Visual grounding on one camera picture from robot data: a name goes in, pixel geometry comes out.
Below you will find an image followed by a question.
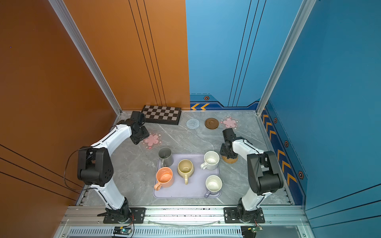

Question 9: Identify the aluminium frame post left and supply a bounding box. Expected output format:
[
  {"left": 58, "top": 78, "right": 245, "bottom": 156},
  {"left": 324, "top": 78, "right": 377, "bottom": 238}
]
[{"left": 49, "top": 0, "right": 123, "bottom": 116}]

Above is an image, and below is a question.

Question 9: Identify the brown wooden round coaster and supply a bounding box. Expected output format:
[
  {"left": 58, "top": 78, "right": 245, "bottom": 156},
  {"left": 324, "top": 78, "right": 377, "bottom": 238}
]
[{"left": 204, "top": 118, "right": 219, "bottom": 130}]

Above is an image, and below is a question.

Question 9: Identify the grey metal cup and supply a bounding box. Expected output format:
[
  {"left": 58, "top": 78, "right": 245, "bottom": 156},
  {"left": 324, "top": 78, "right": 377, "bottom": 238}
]
[{"left": 158, "top": 147, "right": 174, "bottom": 168}]

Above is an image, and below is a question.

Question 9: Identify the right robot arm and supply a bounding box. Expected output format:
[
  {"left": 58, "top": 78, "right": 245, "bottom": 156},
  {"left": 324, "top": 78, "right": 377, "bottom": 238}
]
[{"left": 220, "top": 129, "right": 284, "bottom": 223}]

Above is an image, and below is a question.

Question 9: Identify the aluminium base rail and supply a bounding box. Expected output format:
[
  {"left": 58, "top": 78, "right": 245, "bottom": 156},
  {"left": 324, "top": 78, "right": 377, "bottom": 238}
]
[{"left": 54, "top": 205, "right": 314, "bottom": 238}]

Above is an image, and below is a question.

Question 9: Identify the tan rattan round coaster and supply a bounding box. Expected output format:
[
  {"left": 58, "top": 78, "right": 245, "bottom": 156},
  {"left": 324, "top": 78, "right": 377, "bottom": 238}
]
[{"left": 222, "top": 156, "right": 238, "bottom": 164}]

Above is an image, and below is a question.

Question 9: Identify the white lavender mug lower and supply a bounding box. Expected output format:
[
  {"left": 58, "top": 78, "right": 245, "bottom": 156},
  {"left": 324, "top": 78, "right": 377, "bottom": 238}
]
[{"left": 204, "top": 175, "right": 223, "bottom": 198}]

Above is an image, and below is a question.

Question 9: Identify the pink flower coaster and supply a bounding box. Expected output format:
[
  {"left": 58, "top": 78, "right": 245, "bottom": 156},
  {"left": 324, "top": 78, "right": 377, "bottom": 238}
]
[
  {"left": 141, "top": 133, "right": 162, "bottom": 150},
  {"left": 220, "top": 117, "right": 239, "bottom": 130}
]

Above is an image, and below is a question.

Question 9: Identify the aluminium frame post right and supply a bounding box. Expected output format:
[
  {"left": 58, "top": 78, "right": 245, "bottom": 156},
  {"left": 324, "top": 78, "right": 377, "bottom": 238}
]
[{"left": 256, "top": 0, "right": 316, "bottom": 116}]

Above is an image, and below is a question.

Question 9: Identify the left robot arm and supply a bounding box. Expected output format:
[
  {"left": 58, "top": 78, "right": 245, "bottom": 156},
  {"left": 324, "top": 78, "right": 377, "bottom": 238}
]
[{"left": 77, "top": 111, "right": 149, "bottom": 224}]

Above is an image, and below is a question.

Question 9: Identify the light blue woven coaster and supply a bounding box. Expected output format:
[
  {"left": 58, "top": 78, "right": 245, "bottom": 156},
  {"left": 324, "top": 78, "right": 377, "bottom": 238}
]
[{"left": 186, "top": 119, "right": 200, "bottom": 130}]

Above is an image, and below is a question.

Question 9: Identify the aluminium frame post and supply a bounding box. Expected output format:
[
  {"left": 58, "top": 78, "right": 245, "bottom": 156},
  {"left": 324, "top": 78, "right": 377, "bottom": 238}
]
[
  {"left": 49, "top": 0, "right": 123, "bottom": 116},
  {"left": 256, "top": 0, "right": 316, "bottom": 116}
]

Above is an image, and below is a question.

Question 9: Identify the yellow ceramic mug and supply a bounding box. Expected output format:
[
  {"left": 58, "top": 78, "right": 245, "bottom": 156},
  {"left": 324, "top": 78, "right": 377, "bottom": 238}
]
[{"left": 177, "top": 159, "right": 194, "bottom": 185}]

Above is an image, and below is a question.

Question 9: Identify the circuit board right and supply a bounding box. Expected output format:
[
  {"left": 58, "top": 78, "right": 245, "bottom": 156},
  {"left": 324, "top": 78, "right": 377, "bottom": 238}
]
[{"left": 241, "top": 225, "right": 263, "bottom": 238}]

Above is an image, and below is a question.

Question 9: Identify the green circuit board left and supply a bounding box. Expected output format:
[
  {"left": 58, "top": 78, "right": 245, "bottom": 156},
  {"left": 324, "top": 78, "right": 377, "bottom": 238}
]
[{"left": 112, "top": 226, "right": 133, "bottom": 238}]

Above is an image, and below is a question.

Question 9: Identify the folded chessboard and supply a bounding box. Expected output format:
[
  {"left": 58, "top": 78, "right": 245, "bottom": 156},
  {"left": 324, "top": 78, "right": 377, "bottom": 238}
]
[{"left": 141, "top": 105, "right": 182, "bottom": 125}]

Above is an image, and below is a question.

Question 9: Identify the white ceramic mug upper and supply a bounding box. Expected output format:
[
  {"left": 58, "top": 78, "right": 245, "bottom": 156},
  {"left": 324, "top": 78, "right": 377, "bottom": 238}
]
[{"left": 200, "top": 151, "right": 220, "bottom": 170}]

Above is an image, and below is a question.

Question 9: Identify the orange ceramic mug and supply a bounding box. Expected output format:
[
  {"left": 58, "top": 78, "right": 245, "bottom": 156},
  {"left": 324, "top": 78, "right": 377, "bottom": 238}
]
[{"left": 154, "top": 167, "right": 174, "bottom": 191}]

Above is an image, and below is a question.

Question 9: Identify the lavender plastic tray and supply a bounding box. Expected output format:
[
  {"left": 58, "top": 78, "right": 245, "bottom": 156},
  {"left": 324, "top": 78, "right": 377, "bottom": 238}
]
[{"left": 153, "top": 154, "right": 220, "bottom": 199}]

